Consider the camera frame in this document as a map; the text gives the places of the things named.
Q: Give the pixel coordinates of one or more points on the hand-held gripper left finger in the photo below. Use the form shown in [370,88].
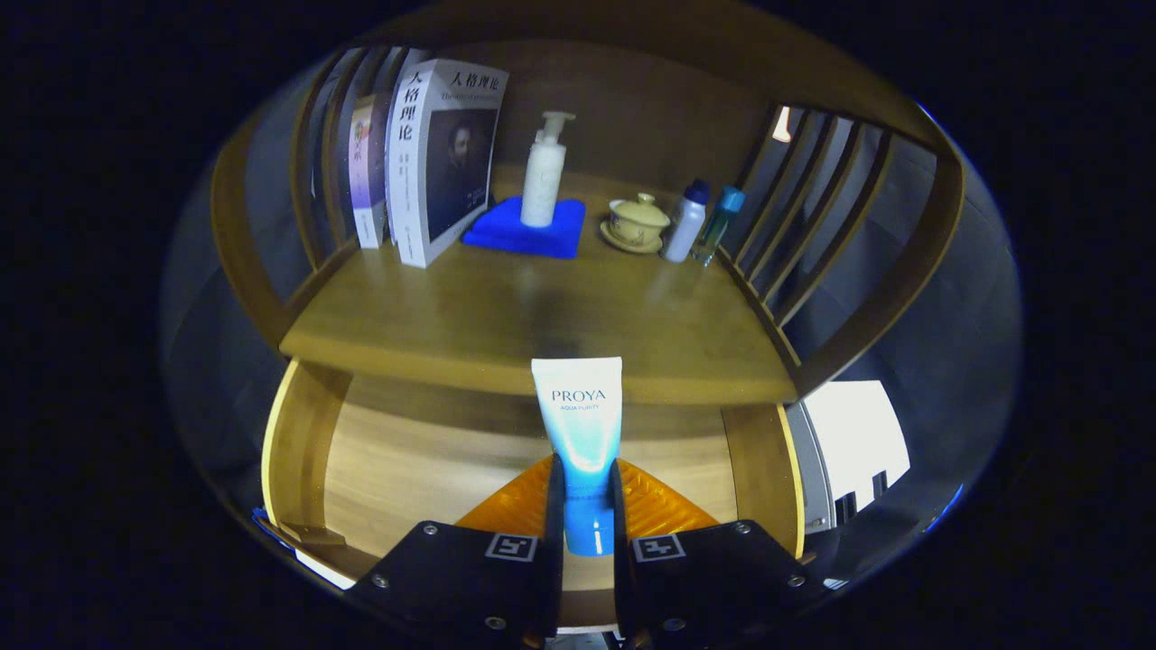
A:
[553,578]

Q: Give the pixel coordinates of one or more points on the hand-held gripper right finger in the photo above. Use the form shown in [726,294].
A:
[621,587]

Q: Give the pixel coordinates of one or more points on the blue white tube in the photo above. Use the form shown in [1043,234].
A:
[578,415]

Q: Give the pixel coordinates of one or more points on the wooden drawer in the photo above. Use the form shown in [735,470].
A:
[424,460]

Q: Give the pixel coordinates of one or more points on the wooden countertop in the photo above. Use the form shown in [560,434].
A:
[542,316]

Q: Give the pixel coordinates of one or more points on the wooden cabinet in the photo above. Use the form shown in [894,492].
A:
[650,99]

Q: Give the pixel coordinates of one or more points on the white box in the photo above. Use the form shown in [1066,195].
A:
[853,433]

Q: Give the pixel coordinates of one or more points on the blue folded cloth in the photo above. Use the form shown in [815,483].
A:
[506,235]

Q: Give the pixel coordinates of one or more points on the yellow lidded teacup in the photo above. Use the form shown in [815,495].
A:
[637,221]

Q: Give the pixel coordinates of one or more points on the white bottle blue cap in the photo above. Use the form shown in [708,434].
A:
[684,226]

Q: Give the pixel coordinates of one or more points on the teal slim bottle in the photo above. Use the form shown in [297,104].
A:
[718,226]

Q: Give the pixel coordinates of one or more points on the white pump bottle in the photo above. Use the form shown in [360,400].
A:
[542,181]

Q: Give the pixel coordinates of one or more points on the thick white book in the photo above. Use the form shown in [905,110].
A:
[411,181]

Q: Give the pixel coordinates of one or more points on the thin purple book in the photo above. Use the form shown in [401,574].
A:
[366,181]

